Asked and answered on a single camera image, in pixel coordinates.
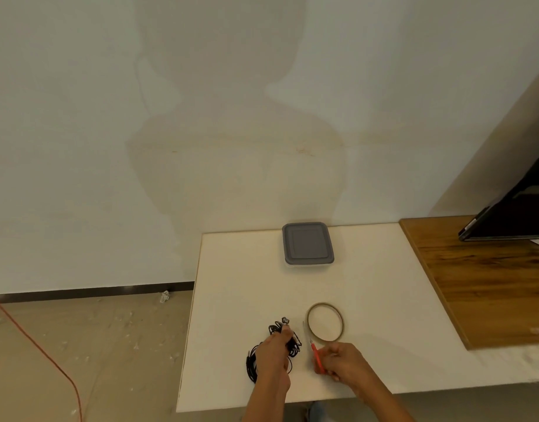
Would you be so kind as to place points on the wooden board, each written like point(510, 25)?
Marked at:
point(485, 281)

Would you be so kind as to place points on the grey lidded container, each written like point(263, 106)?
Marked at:
point(308, 243)

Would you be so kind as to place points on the red scissors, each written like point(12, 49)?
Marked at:
point(317, 358)

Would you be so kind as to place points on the person's right hand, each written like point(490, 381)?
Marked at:
point(346, 364)

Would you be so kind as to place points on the person's grey trouser leg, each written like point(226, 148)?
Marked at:
point(317, 413)

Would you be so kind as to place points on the white scrap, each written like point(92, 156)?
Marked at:
point(164, 297)

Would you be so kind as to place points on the clear tape roll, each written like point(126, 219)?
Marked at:
point(308, 325)

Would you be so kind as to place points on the person's left hand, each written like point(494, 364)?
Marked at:
point(271, 360)

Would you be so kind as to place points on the black television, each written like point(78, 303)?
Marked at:
point(515, 219)

